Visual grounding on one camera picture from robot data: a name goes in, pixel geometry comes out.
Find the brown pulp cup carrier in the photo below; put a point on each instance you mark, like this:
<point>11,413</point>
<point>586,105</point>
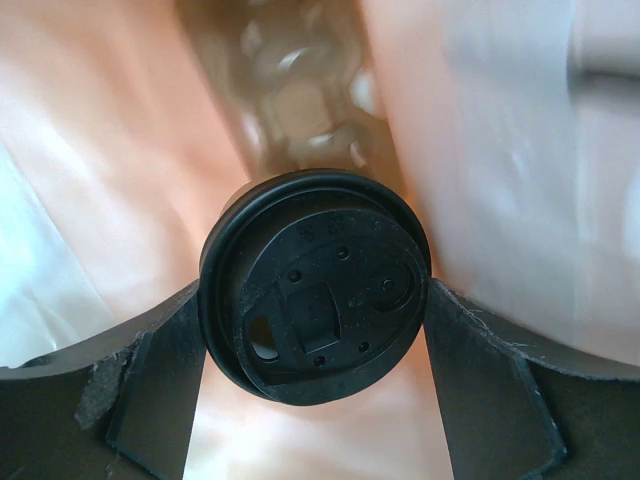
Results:
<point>295,79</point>

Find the orange paper bag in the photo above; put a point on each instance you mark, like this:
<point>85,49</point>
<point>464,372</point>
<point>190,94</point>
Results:
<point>530,192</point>

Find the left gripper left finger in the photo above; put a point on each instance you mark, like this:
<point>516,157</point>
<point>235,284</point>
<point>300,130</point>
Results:
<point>119,405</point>

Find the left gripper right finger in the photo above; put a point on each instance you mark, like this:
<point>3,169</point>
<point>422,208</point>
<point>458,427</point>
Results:
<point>517,405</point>

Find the black plastic cup lid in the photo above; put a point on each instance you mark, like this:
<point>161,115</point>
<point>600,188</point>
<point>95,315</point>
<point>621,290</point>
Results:
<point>313,286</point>

